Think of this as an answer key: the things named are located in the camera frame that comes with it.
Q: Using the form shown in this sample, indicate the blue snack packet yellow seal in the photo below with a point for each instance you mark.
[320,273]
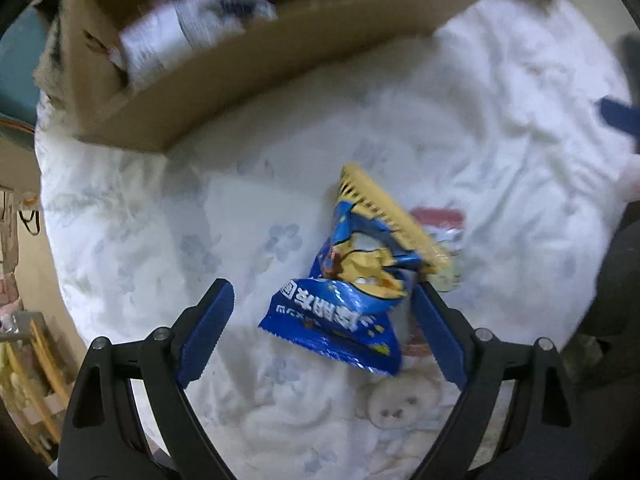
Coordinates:
[330,320]

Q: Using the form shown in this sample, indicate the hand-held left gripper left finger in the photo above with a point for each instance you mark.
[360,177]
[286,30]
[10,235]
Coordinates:
[205,335]

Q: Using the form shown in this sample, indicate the wooden rack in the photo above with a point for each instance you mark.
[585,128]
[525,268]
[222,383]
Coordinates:
[30,390]

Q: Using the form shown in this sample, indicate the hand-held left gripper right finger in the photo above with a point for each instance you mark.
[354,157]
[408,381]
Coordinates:
[440,335]

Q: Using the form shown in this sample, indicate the dark cloth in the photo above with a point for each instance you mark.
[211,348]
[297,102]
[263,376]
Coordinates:
[615,300]

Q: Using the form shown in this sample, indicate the teal storage box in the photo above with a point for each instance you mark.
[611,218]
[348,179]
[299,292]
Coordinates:
[20,70]

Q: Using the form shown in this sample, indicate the small red white packet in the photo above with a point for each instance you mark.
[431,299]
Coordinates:
[440,225]

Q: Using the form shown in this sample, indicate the white floral blanket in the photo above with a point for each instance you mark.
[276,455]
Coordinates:
[150,220]

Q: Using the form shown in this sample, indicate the cardboard box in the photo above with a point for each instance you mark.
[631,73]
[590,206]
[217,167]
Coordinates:
[250,75]

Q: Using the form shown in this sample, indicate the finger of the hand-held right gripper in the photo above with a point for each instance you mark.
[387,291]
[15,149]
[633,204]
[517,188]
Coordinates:
[622,120]

